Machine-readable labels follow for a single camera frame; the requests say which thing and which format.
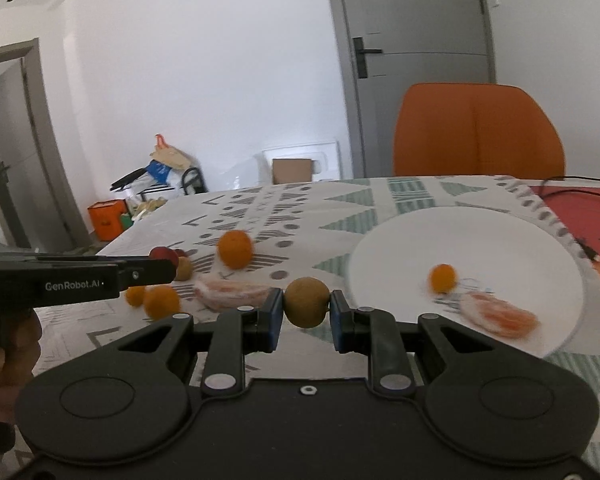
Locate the person's left hand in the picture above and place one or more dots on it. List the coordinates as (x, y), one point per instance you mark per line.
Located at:
(15, 355)

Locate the cardboard box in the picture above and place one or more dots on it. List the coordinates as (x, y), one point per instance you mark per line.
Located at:
(292, 171)

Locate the orange box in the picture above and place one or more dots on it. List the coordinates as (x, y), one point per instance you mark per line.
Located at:
(106, 219)

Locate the white plate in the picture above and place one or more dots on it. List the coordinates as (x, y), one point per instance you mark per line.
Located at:
(480, 255)

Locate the small orange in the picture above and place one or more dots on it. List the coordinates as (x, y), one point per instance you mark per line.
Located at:
(442, 278)
(162, 302)
(135, 296)

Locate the red mat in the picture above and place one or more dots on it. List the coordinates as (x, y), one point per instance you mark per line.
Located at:
(580, 217)

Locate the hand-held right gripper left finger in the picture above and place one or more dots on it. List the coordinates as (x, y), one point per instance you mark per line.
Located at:
(274, 321)

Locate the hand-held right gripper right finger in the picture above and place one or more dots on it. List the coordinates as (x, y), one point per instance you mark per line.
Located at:
(337, 321)

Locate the grey door frame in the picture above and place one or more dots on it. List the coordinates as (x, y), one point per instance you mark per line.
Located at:
(40, 150)

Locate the grey door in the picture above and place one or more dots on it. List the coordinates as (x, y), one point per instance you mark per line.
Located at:
(415, 25)

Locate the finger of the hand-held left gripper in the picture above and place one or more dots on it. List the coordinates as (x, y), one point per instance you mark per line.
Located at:
(145, 270)

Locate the small brown fruit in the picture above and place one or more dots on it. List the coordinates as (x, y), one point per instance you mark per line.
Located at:
(184, 268)

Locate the patterned tablecloth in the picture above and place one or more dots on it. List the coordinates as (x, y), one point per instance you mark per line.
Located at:
(320, 215)

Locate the pile of bags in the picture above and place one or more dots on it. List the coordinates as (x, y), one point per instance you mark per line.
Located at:
(162, 172)

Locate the wrapped peeled orange half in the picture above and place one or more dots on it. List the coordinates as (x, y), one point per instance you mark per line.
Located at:
(497, 315)
(227, 294)

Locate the red apple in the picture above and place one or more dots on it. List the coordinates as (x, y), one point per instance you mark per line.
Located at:
(163, 253)

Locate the orange chair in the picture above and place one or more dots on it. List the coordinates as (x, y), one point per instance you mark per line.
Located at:
(480, 130)

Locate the large orange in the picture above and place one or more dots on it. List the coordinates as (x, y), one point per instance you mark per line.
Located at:
(235, 249)

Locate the brown kiwi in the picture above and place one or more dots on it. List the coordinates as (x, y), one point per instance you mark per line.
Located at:
(307, 303)

